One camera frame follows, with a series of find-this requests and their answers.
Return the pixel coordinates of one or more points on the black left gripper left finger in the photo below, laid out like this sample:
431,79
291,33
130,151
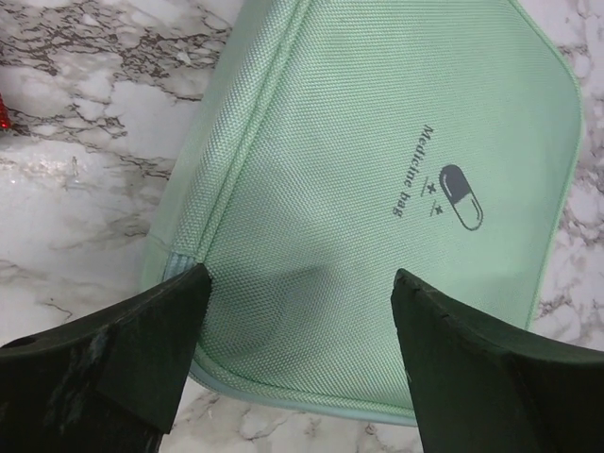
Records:
110,381

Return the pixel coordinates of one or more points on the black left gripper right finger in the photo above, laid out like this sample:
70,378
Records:
479,384

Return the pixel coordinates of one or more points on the green medicine kit case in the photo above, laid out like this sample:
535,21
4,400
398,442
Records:
339,142

